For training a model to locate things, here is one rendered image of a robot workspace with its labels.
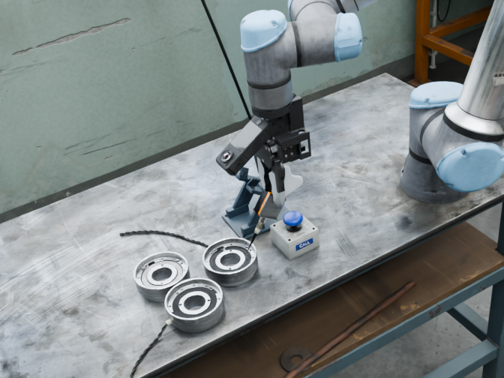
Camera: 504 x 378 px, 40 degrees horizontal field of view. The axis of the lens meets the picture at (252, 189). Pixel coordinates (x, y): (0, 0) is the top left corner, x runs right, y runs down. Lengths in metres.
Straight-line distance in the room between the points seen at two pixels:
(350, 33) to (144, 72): 1.85
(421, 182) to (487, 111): 0.27
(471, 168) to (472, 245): 0.51
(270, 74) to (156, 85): 1.85
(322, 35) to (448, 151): 0.33
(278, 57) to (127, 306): 0.55
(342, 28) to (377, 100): 0.74
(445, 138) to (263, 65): 0.37
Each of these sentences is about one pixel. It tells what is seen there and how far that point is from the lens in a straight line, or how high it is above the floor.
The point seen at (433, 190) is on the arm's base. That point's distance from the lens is 1.48.
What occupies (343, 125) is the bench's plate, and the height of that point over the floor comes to 0.80.
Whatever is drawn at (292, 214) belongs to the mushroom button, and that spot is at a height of 0.87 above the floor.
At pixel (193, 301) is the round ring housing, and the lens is 1.28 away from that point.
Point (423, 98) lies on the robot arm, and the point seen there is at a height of 1.03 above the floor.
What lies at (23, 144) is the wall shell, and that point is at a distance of 2.87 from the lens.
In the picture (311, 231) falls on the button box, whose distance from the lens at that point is 1.34.
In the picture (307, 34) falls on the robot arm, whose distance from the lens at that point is 1.12.
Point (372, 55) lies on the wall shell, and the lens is 3.53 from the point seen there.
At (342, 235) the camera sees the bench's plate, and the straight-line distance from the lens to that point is 1.40.
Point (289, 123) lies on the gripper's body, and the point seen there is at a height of 1.09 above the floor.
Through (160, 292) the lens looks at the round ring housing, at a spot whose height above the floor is 0.83.
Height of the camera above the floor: 1.70
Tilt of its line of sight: 35 degrees down
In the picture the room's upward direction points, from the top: 8 degrees counter-clockwise
